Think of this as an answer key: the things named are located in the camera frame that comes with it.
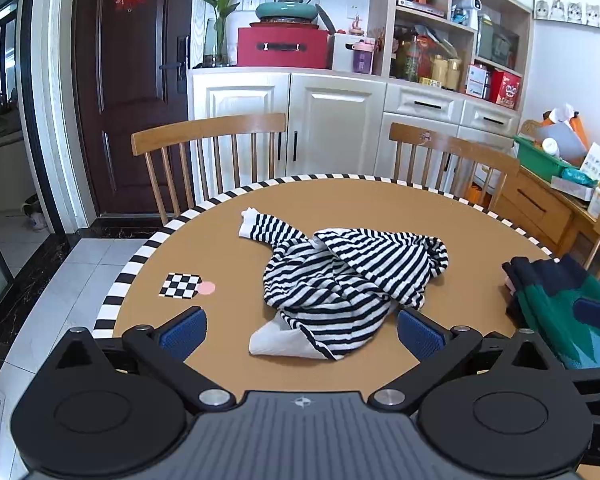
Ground red storage box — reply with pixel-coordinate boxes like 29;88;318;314
236;26;331;70

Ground black and white striped shirt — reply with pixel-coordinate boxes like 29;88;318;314
238;206;451;362

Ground dark brown door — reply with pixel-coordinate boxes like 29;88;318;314
72;0;197;216

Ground green and navy folded sweater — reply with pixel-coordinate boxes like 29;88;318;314
501;254;600;371

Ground red printed carton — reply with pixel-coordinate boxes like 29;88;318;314
490;70;522;108

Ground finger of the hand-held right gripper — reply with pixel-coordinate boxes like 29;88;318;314
574;296;600;330

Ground white toy robot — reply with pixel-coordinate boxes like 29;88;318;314
451;0;483;28

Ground checkered marker sticker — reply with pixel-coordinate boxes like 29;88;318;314
159;272;202;300

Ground shoes on floor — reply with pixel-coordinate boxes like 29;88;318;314
22;195;48;231

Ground orange and white bag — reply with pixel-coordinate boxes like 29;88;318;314
540;104;588;146

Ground black door handle lock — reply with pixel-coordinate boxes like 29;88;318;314
159;35;190;95

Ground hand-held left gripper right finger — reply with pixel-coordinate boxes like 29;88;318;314
367;308;567;414

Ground white and red carton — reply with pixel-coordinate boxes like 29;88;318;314
466;64;490;98

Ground green plant in glass vase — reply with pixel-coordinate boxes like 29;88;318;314
176;0;263;68

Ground wooden sideboard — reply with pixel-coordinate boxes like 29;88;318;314
490;165;600;271

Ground white wall cabinet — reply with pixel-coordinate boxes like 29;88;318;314
187;0;536;201

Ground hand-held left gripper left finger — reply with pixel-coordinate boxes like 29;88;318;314
54;307;237;411

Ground desk calendar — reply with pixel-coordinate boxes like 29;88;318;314
577;142;600;183

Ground pink drinking bottle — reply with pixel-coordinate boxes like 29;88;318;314
351;40;376;74

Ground green plastic crate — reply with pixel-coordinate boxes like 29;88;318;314
512;135;581;181

